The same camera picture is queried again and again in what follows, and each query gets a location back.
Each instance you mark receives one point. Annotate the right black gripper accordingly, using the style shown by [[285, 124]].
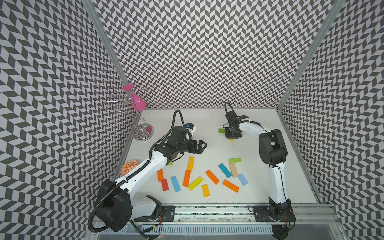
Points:
[[227, 134]]

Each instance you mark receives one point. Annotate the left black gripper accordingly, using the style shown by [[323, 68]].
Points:
[[200, 149]]

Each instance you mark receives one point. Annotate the dark green block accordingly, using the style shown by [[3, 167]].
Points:
[[221, 130]]

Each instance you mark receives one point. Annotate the natural wood block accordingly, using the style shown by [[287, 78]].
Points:
[[233, 170]]

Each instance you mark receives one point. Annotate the teal block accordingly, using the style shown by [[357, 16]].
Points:
[[225, 170]]

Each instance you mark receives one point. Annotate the orange block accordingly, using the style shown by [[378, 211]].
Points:
[[186, 180], [231, 186], [212, 177], [160, 175]]

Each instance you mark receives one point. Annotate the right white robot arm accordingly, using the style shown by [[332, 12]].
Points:
[[273, 153]]

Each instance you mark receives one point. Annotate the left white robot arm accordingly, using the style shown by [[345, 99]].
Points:
[[115, 205]]

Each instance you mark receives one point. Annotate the yellow-orange block upper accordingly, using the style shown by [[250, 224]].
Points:
[[191, 164]]

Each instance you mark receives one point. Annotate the yellow-orange block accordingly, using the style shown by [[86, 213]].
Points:
[[191, 164], [206, 191]]

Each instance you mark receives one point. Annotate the light green block right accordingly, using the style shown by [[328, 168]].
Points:
[[235, 160]]

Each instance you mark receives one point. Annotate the yellow-green long block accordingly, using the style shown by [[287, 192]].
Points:
[[195, 183]]

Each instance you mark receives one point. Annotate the yellow-orange block lower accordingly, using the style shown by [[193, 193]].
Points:
[[206, 191]]

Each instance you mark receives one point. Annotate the light blue block right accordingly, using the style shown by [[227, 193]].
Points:
[[242, 179]]

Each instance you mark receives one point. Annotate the blue block left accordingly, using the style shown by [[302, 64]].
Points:
[[175, 184]]

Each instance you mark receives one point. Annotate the red block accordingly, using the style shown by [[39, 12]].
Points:
[[165, 185]]

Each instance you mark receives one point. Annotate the orange patterned plate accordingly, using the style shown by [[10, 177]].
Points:
[[129, 166]]

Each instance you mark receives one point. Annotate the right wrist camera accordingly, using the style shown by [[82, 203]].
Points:
[[233, 118]]

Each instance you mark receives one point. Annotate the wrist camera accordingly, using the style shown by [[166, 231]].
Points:
[[233, 118], [191, 127]]

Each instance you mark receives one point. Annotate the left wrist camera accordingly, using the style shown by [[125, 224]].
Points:
[[191, 127]]

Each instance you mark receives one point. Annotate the pink wire jewelry stand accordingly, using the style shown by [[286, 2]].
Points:
[[129, 100]]

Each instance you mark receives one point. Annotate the metal base rail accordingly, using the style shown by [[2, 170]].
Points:
[[311, 221]]

